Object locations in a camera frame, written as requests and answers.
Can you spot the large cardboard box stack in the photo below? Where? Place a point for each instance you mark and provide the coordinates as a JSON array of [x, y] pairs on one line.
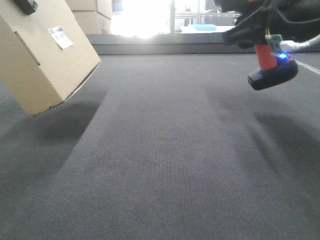
[[93, 16]]

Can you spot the orange black barcode scanner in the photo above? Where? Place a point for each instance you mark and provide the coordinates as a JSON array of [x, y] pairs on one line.
[[273, 69]]

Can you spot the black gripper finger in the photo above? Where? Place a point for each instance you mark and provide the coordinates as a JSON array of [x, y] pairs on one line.
[[28, 7], [249, 30]]

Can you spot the white barcode label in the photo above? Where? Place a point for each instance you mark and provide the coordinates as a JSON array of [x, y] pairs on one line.
[[59, 36]]

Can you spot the brown cardboard package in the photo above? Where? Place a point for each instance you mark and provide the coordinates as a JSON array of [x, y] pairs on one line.
[[39, 74]]

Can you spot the small green circuit board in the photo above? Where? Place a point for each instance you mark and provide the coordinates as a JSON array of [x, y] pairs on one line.
[[274, 40]]

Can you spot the blue flat tray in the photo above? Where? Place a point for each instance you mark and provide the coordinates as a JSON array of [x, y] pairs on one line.
[[203, 27]]

